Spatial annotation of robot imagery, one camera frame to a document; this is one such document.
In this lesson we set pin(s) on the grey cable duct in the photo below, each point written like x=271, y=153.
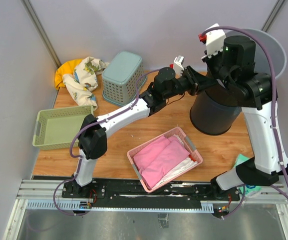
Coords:
x=68, y=205

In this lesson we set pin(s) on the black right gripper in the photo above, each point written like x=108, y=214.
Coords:
x=209, y=60

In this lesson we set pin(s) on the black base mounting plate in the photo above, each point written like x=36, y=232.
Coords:
x=146, y=202

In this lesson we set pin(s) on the grey bin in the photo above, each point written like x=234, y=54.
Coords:
x=275, y=51

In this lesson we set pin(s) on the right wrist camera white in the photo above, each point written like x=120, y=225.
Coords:
x=214, y=41

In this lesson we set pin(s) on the green perforated tray basket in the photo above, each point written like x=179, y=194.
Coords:
x=56, y=128

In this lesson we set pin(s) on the green patterned sock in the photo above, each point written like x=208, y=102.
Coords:
x=251, y=191

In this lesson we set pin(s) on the aluminium frame rail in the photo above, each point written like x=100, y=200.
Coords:
x=26, y=190

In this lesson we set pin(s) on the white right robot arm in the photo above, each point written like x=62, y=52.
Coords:
x=257, y=97

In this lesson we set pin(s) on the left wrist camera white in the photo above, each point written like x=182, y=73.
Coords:
x=177, y=65

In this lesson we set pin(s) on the pink folded cloth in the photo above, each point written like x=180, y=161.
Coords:
x=145, y=156

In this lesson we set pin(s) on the white folded cloth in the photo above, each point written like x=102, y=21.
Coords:
x=171, y=162

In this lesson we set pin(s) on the black round bin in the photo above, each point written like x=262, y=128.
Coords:
x=214, y=111

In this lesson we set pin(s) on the pink perforated basket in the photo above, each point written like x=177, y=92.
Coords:
x=132, y=152

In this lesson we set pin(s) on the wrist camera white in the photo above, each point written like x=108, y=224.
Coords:
x=214, y=41
x=177, y=65

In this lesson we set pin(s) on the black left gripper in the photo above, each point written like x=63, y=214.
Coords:
x=196, y=81

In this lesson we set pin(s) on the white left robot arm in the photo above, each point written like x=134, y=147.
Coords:
x=95, y=131

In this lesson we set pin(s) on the cream patterned cloth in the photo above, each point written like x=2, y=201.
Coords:
x=82, y=81

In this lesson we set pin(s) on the light blue perforated basket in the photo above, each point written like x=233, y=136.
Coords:
x=122, y=77

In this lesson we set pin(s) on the yellow cloth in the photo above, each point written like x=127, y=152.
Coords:
x=66, y=68

